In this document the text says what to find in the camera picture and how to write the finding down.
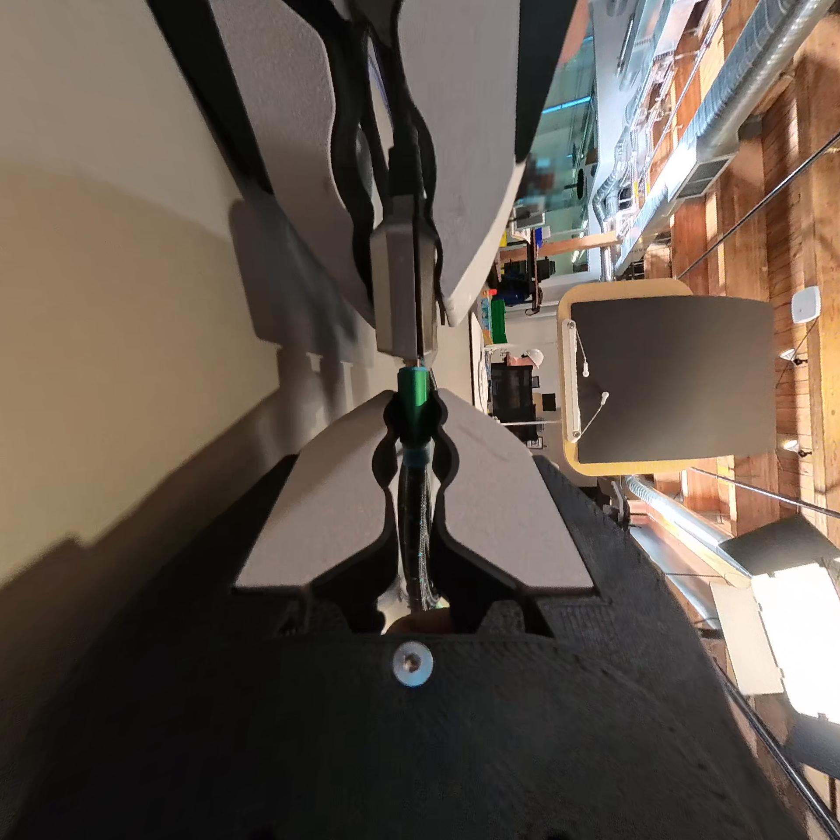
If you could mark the green plastic bin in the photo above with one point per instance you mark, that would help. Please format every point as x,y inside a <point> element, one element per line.
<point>499,321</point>

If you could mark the studio light panel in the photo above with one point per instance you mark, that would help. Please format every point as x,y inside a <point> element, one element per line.
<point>800,623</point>

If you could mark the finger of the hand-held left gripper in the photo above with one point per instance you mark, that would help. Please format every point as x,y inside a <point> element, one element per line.
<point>472,131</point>
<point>282,98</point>

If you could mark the black cabinet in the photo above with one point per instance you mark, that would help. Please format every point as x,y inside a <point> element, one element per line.
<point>515,394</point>

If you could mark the small spotlight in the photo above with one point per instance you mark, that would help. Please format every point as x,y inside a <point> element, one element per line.
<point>787,355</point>
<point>789,445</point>

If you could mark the silver grey usb hub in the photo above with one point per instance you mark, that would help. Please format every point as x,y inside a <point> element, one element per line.
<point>394,282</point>

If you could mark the desk lamp with wooden rim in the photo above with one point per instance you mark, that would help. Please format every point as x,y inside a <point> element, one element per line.
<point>676,380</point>

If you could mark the silver ventilation duct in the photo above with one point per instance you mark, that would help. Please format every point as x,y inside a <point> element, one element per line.
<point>669,518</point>
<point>741,85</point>

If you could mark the black ceiling rod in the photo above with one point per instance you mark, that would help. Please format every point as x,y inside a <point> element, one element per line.
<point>764,493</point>

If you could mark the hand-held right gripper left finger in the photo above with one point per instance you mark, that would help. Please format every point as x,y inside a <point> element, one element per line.
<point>321,512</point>

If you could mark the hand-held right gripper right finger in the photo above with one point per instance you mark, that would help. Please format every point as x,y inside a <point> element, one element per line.
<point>512,518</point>

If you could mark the black light stand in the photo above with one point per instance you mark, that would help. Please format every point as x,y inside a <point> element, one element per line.
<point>787,761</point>

